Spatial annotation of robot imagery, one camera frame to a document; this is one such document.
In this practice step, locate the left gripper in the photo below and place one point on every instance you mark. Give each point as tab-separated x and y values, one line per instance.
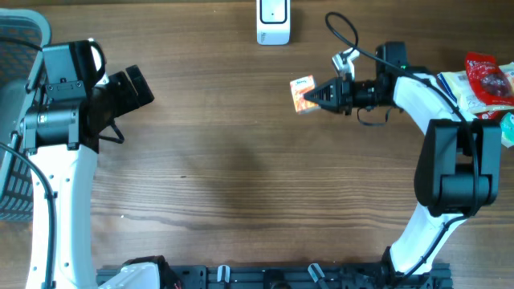
129	99

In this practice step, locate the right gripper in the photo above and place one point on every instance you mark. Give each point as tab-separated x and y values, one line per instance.
339	87

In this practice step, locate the orange tissue pack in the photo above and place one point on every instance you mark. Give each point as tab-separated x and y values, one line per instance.
299	87

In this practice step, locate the cream snack pouch blue seal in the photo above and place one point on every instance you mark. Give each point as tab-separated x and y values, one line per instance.
459	89

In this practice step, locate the red snack bag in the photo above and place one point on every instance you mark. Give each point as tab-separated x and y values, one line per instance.
487	81

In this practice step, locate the teal tissue pack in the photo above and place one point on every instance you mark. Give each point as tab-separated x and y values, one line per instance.
507	129

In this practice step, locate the red candy bar wrapper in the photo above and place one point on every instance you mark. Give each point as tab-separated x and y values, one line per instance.
490	115

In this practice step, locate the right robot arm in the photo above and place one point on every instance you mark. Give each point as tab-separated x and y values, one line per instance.
457	171

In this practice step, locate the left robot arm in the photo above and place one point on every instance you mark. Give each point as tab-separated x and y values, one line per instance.
61	140

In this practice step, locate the white barcode scanner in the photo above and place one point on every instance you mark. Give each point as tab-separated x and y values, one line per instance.
273	22

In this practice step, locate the grey plastic shopping basket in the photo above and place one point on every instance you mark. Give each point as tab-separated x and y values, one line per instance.
23	33

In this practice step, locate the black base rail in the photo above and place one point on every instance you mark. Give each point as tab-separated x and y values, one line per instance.
261	277

